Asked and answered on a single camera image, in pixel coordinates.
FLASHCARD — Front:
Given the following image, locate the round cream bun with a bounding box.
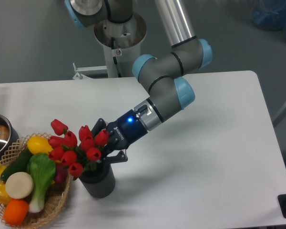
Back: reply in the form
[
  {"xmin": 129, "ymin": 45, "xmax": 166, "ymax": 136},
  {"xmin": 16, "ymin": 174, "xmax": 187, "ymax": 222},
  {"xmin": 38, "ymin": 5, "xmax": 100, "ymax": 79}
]
[{"xmin": 5, "ymin": 172, "xmax": 34, "ymax": 199}]

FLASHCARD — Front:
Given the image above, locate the blue plastic bag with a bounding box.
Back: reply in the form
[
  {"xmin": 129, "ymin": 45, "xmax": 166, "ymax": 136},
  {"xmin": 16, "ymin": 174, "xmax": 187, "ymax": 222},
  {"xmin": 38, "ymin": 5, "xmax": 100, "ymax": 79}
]
[{"xmin": 250, "ymin": 0, "xmax": 286, "ymax": 39}]

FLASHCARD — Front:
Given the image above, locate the yellow bell pepper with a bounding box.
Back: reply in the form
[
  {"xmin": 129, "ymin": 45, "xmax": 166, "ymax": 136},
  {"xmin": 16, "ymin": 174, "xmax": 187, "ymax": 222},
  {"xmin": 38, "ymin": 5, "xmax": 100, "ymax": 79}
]
[{"xmin": 0, "ymin": 181, "xmax": 12, "ymax": 205}]

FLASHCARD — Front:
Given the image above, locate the woven wicker basket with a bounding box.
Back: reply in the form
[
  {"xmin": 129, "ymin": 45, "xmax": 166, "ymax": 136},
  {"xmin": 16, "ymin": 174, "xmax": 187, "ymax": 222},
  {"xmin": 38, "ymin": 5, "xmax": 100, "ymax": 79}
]
[{"xmin": 0, "ymin": 133, "xmax": 72, "ymax": 229}]

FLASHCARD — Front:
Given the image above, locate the red tulip bouquet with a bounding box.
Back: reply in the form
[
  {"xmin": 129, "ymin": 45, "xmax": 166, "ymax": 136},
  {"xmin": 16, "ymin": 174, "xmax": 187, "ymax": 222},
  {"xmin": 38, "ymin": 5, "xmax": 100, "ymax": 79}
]
[{"xmin": 48, "ymin": 119, "xmax": 109, "ymax": 178}]

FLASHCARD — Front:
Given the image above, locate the green cucumber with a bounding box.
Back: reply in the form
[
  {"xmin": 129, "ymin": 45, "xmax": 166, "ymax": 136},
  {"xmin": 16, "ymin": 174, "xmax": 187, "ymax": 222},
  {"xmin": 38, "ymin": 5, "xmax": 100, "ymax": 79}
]
[{"xmin": 0, "ymin": 148, "xmax": 33, "ymax": 182}]

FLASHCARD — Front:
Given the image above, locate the purple red radish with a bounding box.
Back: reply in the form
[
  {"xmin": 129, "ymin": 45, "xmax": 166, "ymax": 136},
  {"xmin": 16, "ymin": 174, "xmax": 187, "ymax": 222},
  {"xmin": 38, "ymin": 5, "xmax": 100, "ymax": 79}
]
[{"xmin": 54, "ymin": 164, "xmax": 68, "ymax": 184}]

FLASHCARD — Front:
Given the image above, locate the dark grey ribbed vase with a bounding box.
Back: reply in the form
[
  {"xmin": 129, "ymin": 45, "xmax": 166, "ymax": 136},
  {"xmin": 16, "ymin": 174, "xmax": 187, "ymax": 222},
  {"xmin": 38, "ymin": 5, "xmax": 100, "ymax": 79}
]
[{"xmin": 79, "ymin": 163, "xmax": 115, "ymax": 198}]

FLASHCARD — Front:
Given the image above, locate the orange fruit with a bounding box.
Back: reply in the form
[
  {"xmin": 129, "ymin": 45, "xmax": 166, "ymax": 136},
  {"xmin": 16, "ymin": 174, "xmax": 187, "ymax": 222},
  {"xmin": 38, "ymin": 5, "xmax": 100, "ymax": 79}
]
[{"xmin": 3, "ymin": 199, "xmax": 29, "ymax": 226}]

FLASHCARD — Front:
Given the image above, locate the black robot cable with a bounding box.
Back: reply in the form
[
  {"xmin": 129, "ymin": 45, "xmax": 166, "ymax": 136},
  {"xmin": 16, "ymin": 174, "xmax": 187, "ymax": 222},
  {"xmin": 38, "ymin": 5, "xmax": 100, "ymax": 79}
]
[{"xmin": 110, "ymin": 37, "xmax": 122, "ymax": 78}]

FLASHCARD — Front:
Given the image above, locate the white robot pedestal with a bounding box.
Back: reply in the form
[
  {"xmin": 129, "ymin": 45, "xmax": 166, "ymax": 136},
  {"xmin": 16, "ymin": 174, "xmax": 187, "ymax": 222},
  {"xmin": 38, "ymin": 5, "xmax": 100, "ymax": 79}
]
[{"xmin": 72, "ymin": 11, "xmax": 148, "ymax": 81}]

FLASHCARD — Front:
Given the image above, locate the yellow squash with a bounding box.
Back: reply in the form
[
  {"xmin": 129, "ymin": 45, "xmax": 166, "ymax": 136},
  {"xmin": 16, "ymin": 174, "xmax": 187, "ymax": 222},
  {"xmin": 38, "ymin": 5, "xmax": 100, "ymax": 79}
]
[{"xmin": 27, "ymin": 136, "xmax": 64, "ymax": 162}]

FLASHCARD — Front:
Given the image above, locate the green bok choy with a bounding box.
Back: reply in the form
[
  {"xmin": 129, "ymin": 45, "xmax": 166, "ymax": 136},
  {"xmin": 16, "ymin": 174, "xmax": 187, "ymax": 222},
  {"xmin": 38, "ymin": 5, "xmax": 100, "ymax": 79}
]
[{"xmin": 27, "ymin": 153, "xmax": 56, "ymax": 213}]

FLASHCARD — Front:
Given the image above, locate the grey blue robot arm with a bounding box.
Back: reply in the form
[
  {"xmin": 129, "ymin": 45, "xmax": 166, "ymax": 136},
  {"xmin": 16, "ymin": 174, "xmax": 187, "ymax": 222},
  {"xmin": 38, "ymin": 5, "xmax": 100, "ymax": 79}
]
[{"xmin": 65, "ymin": 0, "xmax": 213, "ymax": 164}]

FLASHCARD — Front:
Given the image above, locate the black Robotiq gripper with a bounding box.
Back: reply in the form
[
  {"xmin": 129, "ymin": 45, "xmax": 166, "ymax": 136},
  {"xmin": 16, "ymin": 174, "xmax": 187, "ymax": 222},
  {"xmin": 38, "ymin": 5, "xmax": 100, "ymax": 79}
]
[{"xmin": 91, "ymin": 110, "xmax": 147, "ymax": 164}]

